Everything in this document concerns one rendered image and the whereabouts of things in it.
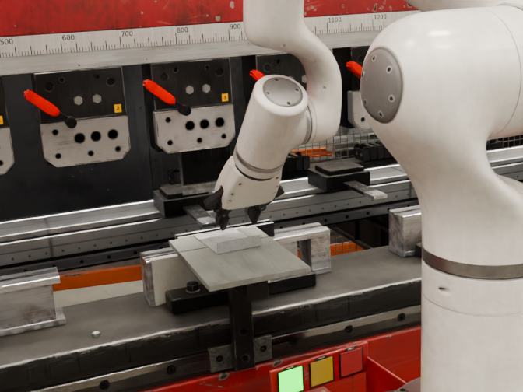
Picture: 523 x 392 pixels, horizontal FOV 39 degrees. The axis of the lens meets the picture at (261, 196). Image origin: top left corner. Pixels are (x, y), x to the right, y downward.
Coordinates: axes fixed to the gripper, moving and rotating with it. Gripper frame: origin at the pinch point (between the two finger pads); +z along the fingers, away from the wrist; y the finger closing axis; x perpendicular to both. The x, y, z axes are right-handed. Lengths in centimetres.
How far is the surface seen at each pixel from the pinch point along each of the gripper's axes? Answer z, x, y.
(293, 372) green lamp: 7.7, 28.2, -1.5
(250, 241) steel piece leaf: 3.9, 3.5, -2.0
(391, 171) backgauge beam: 31, -24, -60
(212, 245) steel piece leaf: 8.0, 0.4, 3.5
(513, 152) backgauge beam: 30, -23, -100
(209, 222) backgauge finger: 16.0, -9.6, -0.9
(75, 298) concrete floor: 238, -117, -6
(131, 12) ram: -20.7, -31.8, 12.8
